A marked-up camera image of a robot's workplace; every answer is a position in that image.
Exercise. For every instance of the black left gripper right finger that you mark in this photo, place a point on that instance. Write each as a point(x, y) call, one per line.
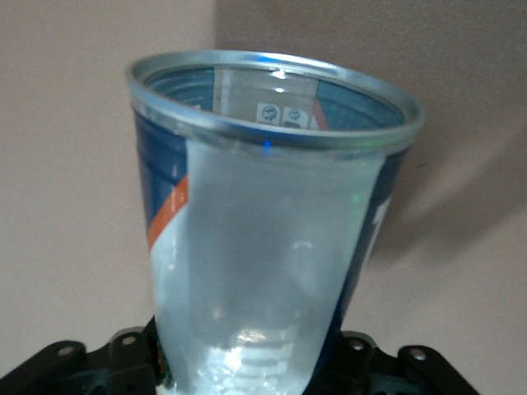
point(391, 378)

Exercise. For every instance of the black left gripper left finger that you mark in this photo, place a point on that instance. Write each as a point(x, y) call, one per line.
point(82, 374)

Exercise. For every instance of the brown table mat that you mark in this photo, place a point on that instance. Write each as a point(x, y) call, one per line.
point(62, 164)

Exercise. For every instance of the clear plastic tennis ball can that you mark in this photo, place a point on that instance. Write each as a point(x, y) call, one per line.
point(263, 226)

